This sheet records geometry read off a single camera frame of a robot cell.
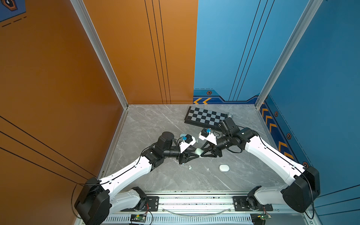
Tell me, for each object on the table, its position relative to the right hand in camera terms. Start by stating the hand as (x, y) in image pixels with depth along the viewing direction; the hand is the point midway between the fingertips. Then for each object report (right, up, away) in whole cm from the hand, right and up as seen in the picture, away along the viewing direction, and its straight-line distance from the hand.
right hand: (201, 151), depth 72 cm
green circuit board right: (+32, -33, -2) cm, 46 cm away
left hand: (-2, -1, 0) cm, 2 cm away
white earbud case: (-2, 0, -2) cm, 3 cm away
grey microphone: (+27, +19, +37) cm, 50 cm away
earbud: (+6, -15, +14) cm, 21 cm away
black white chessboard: (+7, +17, +36) cm, 40 cm away
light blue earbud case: (-10, +4, +31) cm, 33 cm away
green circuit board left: (-34, -35, 0) cm, 49 cm away
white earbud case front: (+16, -14, +14) cm, 25 cm away
